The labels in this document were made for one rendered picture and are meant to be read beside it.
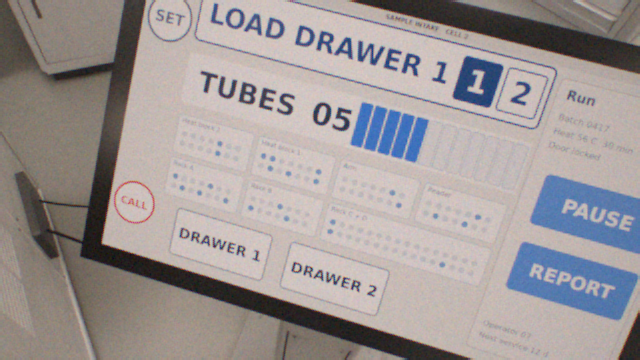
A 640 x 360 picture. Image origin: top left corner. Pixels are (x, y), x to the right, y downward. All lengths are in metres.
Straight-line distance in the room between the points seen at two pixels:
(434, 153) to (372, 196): 0.06
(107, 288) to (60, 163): 0.64
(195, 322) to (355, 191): 1.14
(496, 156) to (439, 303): 0.14
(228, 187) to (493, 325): 0.27
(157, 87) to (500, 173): 0.31
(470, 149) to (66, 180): 1.70
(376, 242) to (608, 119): 0.21
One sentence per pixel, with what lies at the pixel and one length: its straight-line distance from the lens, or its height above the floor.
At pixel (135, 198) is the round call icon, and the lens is 0.41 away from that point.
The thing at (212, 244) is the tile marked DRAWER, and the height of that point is 1.00.
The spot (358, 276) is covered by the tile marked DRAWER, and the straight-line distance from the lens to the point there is 0.37.
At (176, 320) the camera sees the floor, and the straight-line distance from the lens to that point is 1.45.
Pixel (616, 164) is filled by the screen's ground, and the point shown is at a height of 1.13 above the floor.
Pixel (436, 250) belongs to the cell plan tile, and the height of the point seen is 1.04.
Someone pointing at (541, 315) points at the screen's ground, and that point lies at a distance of 0.41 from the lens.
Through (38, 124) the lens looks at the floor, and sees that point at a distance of 2.17.
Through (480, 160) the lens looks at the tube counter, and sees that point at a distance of 0.35.
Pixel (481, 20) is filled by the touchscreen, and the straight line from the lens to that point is 0.36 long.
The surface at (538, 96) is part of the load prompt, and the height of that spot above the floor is 1.16.
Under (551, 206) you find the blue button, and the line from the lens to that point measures 0.38.
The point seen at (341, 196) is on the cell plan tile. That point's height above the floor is 1.06.
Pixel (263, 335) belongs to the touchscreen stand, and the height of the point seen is 0.04.
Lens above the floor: 1.33
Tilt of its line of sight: 49 degrees down
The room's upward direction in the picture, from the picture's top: 11 degrees clockwise
